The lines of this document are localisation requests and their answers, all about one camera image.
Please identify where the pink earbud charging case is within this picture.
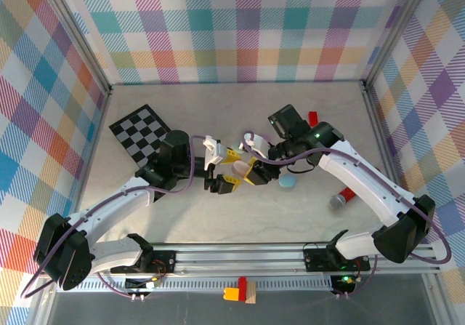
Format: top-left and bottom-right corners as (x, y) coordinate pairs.
(232, 160), (251, 176)

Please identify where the light blue earbud charging case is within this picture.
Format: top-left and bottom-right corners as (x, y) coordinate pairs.
(278, 174), (297, 190)

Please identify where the black grey checkerboard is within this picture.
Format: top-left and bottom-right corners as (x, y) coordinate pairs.
(108, 103), (174, 166)

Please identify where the red cylinder with grey cap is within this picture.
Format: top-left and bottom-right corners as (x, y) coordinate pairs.
(328, 185), (359, 209)

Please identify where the tan wooden block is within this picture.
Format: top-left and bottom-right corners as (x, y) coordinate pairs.
(245, 281), (258, 305)

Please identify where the small black circuit board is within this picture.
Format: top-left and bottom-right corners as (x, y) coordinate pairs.
(330, 274), (356, 294)
(125, 277), (163, 292)

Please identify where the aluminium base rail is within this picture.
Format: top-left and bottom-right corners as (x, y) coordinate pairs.
(39, 243), (442, 278)

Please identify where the aluminium side rail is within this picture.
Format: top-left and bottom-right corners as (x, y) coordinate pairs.
(361, 81), (416, 245)
(64, 84), (114, 249)

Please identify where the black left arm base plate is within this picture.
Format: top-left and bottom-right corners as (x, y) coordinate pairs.
(110, 249), (178, 274)

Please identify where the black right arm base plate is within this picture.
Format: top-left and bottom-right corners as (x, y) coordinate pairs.
(302, 247), (372, 272)

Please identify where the white slotted cable duct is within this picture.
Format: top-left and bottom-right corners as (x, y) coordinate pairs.
(57, 279), (334, 292)

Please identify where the aluminium frame post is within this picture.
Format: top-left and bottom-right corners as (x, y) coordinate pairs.
(34, 0), (113, 99)
(361, 0), (435, 93)

